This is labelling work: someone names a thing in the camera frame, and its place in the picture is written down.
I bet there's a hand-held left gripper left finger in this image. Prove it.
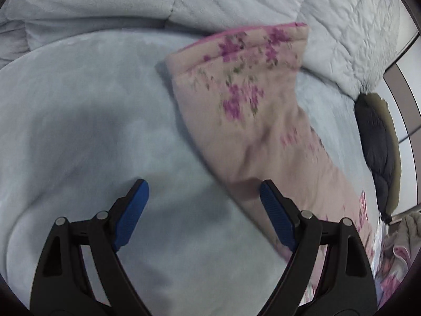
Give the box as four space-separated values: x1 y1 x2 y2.
29 179 153 316

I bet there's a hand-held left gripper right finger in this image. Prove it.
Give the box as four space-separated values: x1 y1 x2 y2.
257 179 379 316

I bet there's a pink floral garment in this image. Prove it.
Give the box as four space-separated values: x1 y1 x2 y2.
164 22 382 307

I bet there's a pile of pink white clothes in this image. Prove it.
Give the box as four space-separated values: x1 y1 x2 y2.
378 212 421 307

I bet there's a light blue fleece blanket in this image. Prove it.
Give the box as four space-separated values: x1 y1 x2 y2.
0 0 379 316

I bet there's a dark jacket with olive lining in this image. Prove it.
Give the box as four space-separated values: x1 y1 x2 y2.
354 92 402 224

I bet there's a white brown wardrobe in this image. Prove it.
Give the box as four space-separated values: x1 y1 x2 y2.
383 29 421 145

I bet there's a grey quilted comforter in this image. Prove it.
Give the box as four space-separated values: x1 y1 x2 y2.
171 0 410 97

